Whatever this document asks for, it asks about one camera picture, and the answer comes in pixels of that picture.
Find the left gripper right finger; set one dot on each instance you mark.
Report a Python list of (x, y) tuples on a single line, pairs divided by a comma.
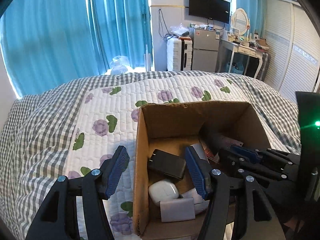
[(254, 216)]

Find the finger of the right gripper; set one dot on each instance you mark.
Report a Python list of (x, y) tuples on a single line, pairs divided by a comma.
[(252, 164), (236, 154)]

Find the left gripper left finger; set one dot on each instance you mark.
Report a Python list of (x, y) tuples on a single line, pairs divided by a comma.
[(57, 215)]

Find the red patterned box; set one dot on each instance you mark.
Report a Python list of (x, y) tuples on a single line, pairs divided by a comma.
[(212, 143)]

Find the small white box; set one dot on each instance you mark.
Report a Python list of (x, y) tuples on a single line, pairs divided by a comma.
[(177, 210)]

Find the white rounded earbud case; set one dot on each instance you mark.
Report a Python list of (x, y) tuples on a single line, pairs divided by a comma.
[(163, 190)]

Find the black rectangular box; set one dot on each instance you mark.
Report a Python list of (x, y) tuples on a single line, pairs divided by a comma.
[(167, 164)]

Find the floral quilted bedspread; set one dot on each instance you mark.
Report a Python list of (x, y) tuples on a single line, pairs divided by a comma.
[(72, 129)]

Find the white louvered wardrobe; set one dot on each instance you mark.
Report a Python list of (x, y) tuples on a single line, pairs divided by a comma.
[(294, 49)]

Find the brown cardboard box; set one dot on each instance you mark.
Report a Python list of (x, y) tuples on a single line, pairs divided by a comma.
[(171, 128)]

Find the white dressing table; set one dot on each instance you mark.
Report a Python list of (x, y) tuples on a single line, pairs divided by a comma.
[(239, 59)]

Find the oval vanity mirror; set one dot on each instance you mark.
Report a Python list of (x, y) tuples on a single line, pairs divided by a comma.
[(240, 22)]

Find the silver mini fridge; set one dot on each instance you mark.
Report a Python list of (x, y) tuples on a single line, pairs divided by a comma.
[(205, 50)]

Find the white suitcase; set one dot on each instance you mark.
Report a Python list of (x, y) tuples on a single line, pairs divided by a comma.
[(179, 54)]

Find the clear plastic bag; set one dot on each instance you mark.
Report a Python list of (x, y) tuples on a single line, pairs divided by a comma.
[(120, 65)]

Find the right blue curtain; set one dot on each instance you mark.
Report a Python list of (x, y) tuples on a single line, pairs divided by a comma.
[(256, 12)]

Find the blue curtain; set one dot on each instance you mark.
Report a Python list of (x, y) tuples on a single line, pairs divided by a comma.
[(46, 43), (120, 28), (256, 12)]

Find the plastic bag on suitcase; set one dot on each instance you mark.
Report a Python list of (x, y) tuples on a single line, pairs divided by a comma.
[(180, 30)]

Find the left blue curtain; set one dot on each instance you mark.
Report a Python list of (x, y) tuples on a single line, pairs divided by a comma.
[(46, 43)]

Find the middle blue curtain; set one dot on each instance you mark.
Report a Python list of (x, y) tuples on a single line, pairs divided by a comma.
[(120, 28)]

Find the black wall television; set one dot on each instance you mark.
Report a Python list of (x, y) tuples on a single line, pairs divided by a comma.
[(217, 10)]

